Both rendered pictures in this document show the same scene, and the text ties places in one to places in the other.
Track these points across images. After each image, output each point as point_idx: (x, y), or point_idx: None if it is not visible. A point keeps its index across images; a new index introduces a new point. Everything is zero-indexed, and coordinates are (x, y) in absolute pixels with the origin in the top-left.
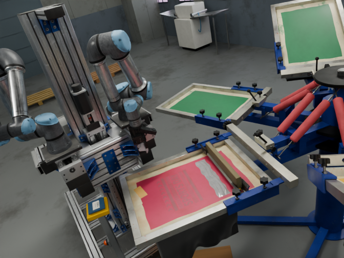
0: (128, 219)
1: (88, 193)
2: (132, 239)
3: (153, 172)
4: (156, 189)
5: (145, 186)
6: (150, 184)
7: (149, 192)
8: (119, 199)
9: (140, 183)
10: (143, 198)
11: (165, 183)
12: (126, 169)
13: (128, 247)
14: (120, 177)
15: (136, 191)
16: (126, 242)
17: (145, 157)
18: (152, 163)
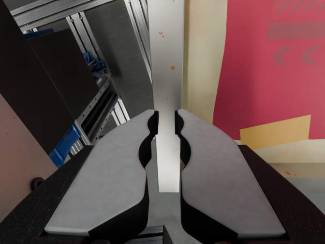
0: (114, 93)
1: (169, 237)
2: (135, 86)
3: (195, 59)
4: (316, 73)
5: (257, 112)
6: (261, 90)
7: (308, 105)
8: (99, 119)
9: (227, 125)
10: (316, 130)
11: (316, 21)
12: (84, 142)
13: (147, 94)
14: (174, 189)
15: (259, 143)
16: (138, 95)
17: (78, 83)
18: (153, 54)
